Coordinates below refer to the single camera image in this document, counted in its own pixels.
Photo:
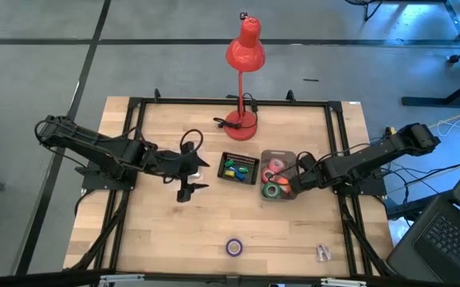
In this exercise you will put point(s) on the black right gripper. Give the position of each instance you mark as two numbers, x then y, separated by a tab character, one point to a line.
311	175

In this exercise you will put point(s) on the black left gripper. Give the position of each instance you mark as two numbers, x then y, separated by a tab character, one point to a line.
174	163

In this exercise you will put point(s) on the pink tape roll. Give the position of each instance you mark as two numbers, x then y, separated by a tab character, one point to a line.
283	161

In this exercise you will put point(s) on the green tape roll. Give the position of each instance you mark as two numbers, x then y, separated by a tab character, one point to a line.
264	191

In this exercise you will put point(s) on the purple tape roll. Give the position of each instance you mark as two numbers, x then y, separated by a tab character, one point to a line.
227	247

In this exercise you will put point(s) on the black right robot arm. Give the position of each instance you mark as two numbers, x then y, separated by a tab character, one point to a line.
373	155

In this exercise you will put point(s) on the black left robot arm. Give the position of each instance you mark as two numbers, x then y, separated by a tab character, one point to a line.
94	145

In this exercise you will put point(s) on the red tape roll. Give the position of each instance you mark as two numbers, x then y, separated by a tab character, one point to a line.
263	175

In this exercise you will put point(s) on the smoky grey plastic container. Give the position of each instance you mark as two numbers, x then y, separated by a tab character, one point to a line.
279	153

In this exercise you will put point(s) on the black mesh basket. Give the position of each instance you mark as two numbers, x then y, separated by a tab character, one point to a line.
252	177

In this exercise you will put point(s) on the yellow power plug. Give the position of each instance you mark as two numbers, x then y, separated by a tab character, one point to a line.
391	130

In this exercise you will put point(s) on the red desk lamp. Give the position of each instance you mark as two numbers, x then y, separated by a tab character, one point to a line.
245	53

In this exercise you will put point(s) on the black table foot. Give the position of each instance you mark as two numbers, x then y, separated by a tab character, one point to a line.
433	101

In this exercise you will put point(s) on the black laptop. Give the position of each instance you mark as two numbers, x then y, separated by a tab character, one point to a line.
449	239

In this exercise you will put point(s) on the black aluminium table frame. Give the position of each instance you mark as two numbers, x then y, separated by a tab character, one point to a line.
197	101

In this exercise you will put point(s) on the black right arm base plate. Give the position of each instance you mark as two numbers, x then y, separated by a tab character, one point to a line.
373	190

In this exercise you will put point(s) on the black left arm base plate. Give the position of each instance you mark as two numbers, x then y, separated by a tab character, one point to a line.
106	184

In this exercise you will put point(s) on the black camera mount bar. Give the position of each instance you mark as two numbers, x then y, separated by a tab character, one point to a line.
34	279

